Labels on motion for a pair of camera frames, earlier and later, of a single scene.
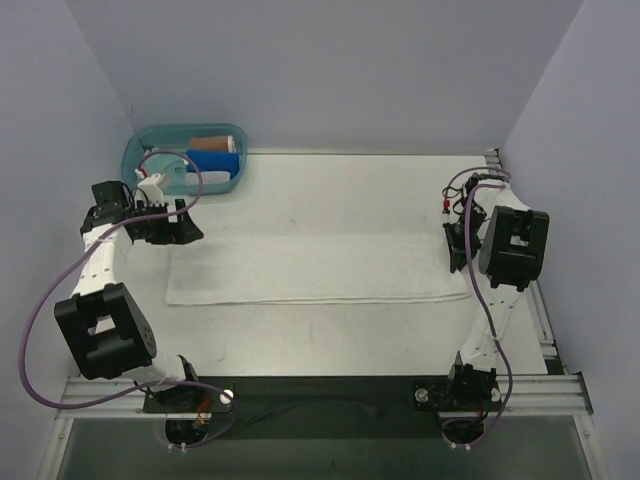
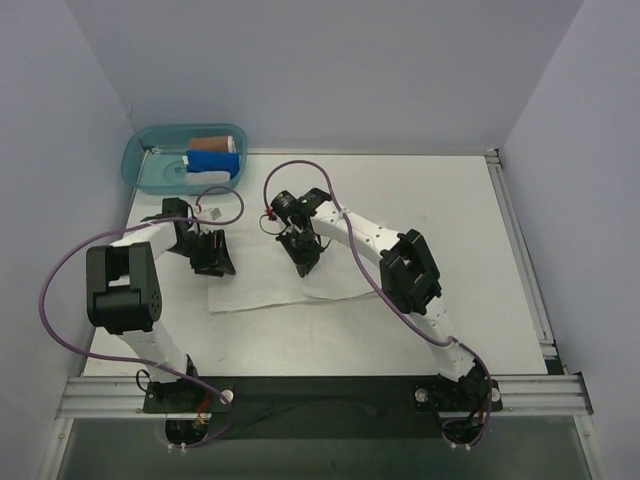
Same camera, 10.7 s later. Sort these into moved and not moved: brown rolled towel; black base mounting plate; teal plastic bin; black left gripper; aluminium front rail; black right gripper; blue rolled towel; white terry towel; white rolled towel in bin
Moved: black right gripper; black left gripper; white terry towel
Not moved: black base mounting plate; brown rolled towel; aluminium front rail; teal plastic bin; white rolled towel in bin; blue rolled towel
